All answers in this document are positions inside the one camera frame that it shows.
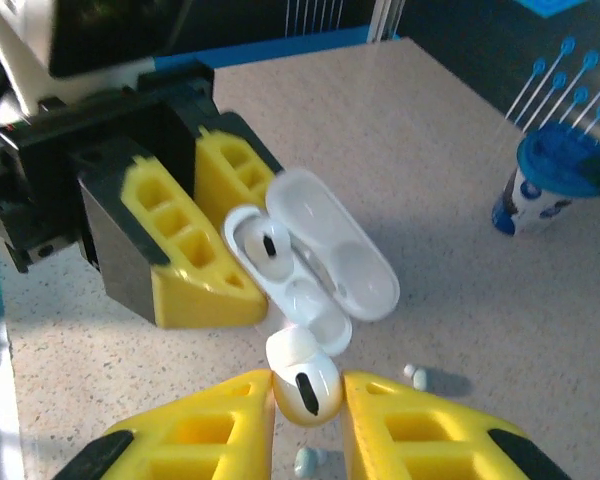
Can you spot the blue blackberry yogurt cup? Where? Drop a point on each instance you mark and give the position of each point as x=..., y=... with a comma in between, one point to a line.
x=555, y=165

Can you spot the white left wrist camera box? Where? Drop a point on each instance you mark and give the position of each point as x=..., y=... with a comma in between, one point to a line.
x=30, y=60

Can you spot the aluminium frame post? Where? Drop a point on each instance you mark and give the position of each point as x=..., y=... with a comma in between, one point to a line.
x=386, y=20

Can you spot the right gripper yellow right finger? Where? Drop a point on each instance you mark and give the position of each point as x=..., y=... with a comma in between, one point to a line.
x=430, y=440

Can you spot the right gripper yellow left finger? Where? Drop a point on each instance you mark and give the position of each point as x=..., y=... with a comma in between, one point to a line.
x=195, y=440

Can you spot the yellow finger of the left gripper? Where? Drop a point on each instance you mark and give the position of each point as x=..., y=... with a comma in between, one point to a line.
x=230, y=160
x=180, y=240

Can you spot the white earbud charging case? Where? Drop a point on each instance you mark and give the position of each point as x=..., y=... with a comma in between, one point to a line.
x=340, y=240

